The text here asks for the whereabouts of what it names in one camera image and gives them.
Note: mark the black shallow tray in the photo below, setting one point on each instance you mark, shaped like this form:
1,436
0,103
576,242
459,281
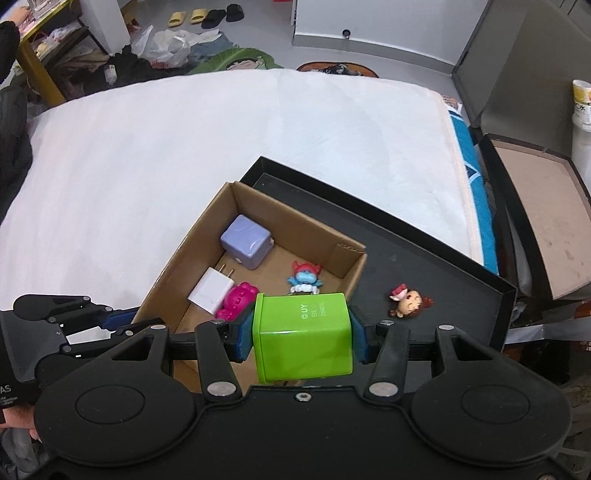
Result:
415,249

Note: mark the pile of dark clothes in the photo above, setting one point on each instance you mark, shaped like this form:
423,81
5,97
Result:
97,69

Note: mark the white wall charger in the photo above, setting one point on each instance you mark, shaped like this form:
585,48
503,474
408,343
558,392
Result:
210,290

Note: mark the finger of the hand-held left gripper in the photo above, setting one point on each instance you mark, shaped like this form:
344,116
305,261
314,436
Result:
87,347
117,318

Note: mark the green cube charger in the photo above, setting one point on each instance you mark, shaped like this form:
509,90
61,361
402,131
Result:
302,339

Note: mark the white plastic container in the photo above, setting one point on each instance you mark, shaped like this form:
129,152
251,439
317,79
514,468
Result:
581,147

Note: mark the blue patterned bed sheet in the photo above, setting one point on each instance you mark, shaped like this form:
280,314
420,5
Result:
475,184

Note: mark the black slipper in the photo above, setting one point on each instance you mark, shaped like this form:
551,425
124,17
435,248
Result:
234,12
214,18

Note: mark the green cartoon rug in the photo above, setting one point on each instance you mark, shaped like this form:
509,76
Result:
240,60

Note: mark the purple cube charger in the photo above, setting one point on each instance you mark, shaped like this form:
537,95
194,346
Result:
247,240

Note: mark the person's left hand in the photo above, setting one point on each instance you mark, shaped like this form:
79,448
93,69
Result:
19,422

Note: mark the black box with cardboard inside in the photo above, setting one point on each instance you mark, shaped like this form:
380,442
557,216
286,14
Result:
540,212

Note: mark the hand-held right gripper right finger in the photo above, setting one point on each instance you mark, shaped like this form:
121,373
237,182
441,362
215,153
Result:
359,337

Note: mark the grey upright panel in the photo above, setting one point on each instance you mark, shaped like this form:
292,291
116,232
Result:
517,60

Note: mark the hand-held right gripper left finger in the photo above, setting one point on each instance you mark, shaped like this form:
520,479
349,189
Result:
242,334

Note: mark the white plastic bag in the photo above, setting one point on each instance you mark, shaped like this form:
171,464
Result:
164,46

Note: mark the yellow shelf frame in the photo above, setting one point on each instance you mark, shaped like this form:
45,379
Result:
39,74

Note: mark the yellow slipper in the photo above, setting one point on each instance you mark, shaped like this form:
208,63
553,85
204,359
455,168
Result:
177,18
199,15

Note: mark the blue figurine with red horns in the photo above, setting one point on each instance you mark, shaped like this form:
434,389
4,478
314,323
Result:
304,279

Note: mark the brown-haired doll figurine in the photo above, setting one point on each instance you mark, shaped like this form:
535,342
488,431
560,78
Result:
408,304

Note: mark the brown cardboard box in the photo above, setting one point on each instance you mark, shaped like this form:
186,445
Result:
203,240

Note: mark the white cabinet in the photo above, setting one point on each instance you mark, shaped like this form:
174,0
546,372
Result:
383,27

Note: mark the pink bear toy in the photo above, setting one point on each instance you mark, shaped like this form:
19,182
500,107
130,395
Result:
238,300

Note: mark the dark mat with orange border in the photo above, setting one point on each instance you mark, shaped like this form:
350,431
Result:
337,69

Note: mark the white and yellow can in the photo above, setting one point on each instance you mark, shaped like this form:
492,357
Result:
582,101

